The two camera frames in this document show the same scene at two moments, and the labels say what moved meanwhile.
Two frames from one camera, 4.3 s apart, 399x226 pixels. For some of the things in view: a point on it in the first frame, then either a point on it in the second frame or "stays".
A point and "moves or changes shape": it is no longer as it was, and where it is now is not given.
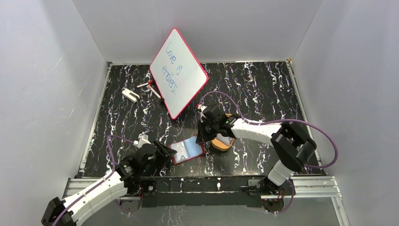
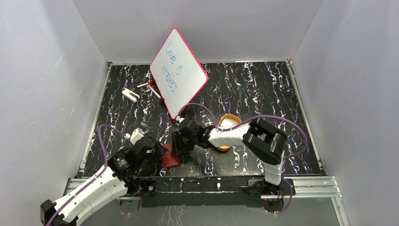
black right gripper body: [208, 131] -> [183, 144]
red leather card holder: [187, 149] moves or changes shape
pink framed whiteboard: [178, 74] stays
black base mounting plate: [168, 191] stays
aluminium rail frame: [302, 187] stays
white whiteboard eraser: [130, 95] stays
